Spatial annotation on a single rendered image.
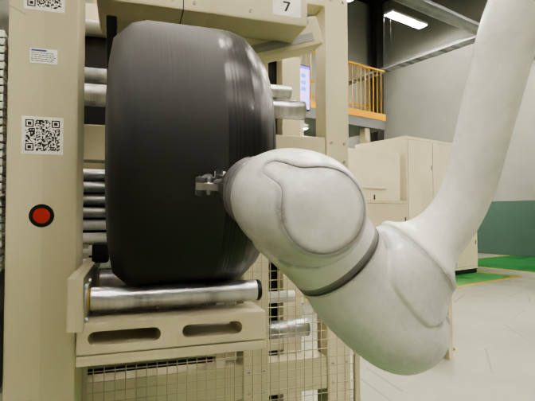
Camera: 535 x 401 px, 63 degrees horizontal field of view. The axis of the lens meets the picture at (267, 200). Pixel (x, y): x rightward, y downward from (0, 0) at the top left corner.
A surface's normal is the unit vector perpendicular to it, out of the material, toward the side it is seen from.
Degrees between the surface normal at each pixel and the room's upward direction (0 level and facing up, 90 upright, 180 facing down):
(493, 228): 90
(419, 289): 94
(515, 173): 90
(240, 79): 66
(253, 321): 90
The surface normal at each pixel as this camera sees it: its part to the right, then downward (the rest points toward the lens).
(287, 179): -0.48, -0.58
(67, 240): 0.30, -0.04
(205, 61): 0.25, -0.54
